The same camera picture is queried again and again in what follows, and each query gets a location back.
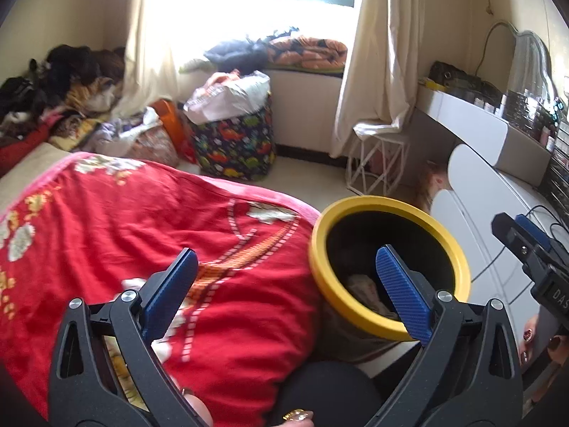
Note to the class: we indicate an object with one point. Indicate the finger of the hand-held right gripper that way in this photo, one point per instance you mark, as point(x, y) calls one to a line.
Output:
point(535, 231)
point(511, 240)

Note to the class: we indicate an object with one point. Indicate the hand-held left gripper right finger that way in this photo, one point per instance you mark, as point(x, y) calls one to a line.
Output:
point(402, 291)

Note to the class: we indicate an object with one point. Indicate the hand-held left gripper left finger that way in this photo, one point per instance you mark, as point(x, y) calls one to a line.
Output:
point(171, 293)

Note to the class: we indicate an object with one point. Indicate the yellow-rimmed black bin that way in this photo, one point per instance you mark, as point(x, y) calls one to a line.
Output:
point(386, 204)

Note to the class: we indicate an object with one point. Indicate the person's right hand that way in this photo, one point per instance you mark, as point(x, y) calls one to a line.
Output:
point(531, 333)

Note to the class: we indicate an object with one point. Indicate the person's left hand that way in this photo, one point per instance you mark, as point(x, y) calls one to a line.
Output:
point(195, 409)

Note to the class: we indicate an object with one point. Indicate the white chair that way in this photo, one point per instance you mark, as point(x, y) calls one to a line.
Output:
point(480, 195)

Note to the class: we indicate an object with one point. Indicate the red floral blanket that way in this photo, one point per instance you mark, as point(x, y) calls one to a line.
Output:
point(133, 231)

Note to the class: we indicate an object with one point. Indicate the orange-haired doll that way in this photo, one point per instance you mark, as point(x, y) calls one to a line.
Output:
point(433, 187)

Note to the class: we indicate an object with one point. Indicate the white desk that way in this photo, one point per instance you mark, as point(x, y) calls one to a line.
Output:
point(475, 133)

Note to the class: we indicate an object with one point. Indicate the cosmetics organizer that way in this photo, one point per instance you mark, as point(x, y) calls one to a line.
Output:
point(529, 111)

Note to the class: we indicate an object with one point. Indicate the pink floral bag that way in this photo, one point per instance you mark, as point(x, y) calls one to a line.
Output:
point(155, 146)

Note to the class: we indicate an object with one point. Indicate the dinosaur print laundry basket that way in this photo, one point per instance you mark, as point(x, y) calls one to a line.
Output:
point(235, 146)

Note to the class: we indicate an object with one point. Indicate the white cloth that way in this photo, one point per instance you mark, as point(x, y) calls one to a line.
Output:
point(378, 131)

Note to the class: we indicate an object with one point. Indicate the arched mirror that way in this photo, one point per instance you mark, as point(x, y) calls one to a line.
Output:
point(531, 66)

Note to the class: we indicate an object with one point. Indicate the lilac cloth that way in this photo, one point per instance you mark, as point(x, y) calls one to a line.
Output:
point(111, 135)

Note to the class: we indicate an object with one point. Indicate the orange bag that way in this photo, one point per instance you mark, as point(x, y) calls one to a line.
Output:
point(171, 120)

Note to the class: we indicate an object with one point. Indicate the dark bag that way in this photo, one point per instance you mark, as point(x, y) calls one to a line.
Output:
point(453, 74)

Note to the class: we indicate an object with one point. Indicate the beige bed sheet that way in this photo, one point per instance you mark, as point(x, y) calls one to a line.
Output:
point(31, 169)

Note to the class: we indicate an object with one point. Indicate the white plastic sack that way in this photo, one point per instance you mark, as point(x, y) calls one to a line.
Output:
point(231, 98)

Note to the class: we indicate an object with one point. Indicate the red garment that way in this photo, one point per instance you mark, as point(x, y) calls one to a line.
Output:
point(22, 146)

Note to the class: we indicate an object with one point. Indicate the orange cloth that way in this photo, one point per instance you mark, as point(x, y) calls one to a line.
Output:
point(218, 81)

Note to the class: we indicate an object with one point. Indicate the cream curtain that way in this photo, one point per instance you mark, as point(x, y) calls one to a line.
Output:
point(382, 62)
point(151, 53)

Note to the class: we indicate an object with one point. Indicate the pile of dark clothes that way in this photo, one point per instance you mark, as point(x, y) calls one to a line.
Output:
point(66, 75)

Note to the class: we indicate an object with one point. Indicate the dark jacket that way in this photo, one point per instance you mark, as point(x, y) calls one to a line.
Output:
point(235, 53)

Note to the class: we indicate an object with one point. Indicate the orange patterned quilt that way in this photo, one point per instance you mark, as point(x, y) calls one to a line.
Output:
point(311, 51)

